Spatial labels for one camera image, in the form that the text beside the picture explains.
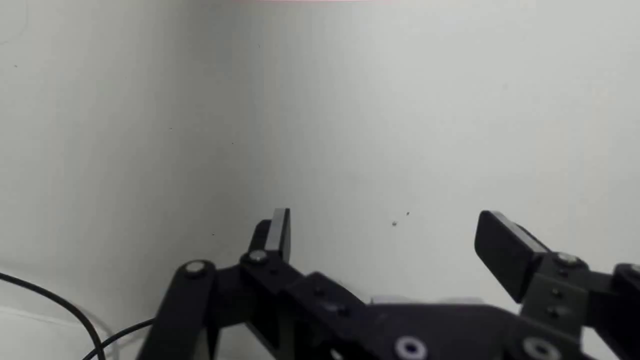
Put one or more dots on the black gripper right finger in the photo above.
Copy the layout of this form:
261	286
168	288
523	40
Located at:
566	301

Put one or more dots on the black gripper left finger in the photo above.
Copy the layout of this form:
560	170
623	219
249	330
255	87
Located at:
266	301

